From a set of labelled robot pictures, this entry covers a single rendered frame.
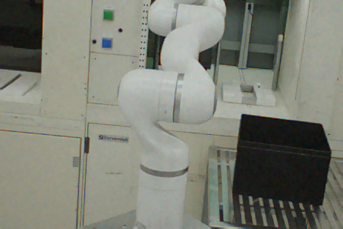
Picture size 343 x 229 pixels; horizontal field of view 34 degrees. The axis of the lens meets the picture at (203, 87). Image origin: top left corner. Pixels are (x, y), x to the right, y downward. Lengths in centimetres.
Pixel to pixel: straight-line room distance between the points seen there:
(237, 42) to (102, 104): 103
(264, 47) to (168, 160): 168
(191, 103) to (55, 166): 103
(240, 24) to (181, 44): 148
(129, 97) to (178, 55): 20
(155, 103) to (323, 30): 87
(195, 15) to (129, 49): 48
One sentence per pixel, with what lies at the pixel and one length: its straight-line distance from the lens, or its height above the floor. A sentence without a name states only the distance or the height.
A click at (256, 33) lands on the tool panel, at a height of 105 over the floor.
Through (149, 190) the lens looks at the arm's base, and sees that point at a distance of 137.
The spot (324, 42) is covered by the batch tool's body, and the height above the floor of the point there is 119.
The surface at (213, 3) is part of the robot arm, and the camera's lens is 200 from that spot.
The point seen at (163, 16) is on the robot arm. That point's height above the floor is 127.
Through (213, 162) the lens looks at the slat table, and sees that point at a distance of 194.
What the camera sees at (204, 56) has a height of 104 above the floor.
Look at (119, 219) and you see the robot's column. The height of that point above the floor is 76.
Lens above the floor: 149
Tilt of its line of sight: 15 degrees down
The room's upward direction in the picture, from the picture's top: 6 degrees clockwise
